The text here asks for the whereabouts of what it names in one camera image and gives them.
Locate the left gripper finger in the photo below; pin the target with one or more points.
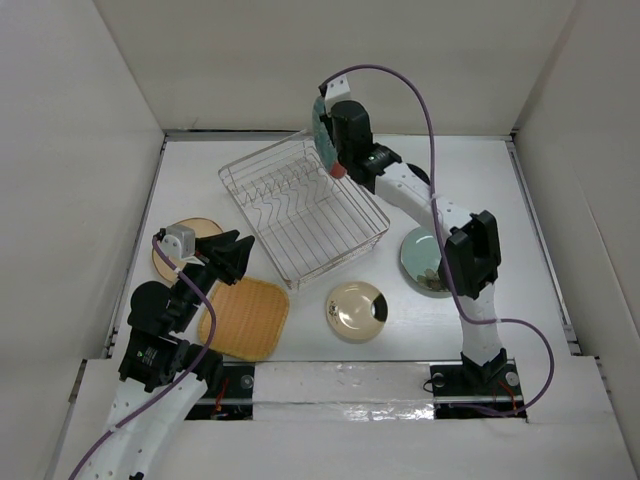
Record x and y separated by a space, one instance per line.
235 259
207 247

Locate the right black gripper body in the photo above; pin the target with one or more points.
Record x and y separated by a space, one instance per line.
342 155

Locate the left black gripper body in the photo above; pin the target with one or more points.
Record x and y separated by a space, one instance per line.
201 275

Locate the red and teal floral plate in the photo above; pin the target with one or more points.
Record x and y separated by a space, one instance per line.
335 170

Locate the small black plate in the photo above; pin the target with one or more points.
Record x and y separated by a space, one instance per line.
419 173

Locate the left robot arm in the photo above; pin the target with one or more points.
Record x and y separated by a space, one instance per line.
161 375

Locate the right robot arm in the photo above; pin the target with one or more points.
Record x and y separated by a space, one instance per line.
469 242

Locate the round wooden plate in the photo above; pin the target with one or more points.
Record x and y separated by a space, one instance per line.
203 227

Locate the woven bamboo square tray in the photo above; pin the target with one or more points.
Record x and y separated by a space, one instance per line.
250 317

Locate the gold rimmed cream plate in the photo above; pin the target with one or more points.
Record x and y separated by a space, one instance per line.
356 311

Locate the light green flower bowl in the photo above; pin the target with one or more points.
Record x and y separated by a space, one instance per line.
420 258

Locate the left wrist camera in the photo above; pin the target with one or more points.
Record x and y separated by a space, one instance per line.
178 242

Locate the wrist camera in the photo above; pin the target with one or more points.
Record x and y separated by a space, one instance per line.
335 91
178 242

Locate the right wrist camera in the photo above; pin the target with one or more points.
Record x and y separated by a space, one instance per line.
335 91

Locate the wire dish rack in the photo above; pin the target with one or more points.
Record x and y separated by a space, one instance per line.
306 221

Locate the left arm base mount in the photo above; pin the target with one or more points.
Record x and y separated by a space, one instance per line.
232 399

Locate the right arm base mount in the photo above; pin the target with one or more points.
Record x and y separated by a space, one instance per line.
452 391

